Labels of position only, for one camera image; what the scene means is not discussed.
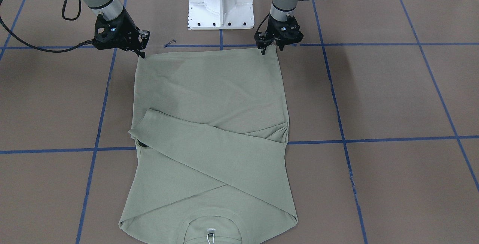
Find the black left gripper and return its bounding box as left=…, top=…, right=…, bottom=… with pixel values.
left=254, top=14, right=304, bottom=56

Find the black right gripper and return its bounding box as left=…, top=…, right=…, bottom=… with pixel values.
left=92, top=8, right=150, bottom=58

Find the sage green long-sleeve shirt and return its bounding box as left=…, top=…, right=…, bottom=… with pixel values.
left=118, top=46, right=298, bottom=244

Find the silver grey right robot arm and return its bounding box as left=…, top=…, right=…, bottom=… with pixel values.
left=83, top=0, right=150, bottom=58

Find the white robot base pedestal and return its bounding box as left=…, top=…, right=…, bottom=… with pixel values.
left=187, top=0, right=255, bottom=30

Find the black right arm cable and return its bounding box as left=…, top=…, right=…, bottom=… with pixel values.
left=0, top=0, right=95, bottom=53

